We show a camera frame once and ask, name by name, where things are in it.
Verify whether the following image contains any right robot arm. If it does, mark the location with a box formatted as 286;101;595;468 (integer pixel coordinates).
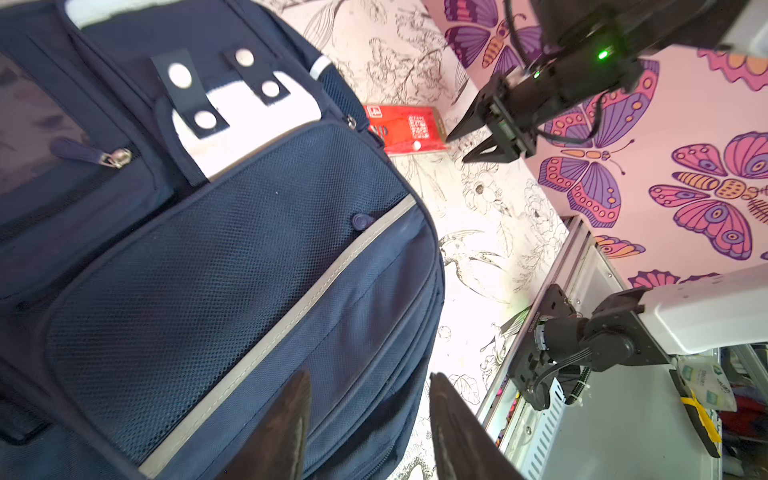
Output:
441;1;767;355

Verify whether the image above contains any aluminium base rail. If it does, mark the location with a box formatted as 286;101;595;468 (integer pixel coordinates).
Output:
478;218;722;479

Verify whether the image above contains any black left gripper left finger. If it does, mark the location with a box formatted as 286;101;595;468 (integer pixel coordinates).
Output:
218;371;312;480

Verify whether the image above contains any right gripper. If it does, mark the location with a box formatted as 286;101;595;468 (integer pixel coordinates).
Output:
446;39;642;164

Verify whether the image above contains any navy blue backpack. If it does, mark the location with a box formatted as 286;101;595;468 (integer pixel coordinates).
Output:
1;1;445;479

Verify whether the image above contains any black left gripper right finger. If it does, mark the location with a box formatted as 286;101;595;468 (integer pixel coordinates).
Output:
429;373;524;480

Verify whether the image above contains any red notebook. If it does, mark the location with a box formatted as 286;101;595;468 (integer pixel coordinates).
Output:
364;104;448;156

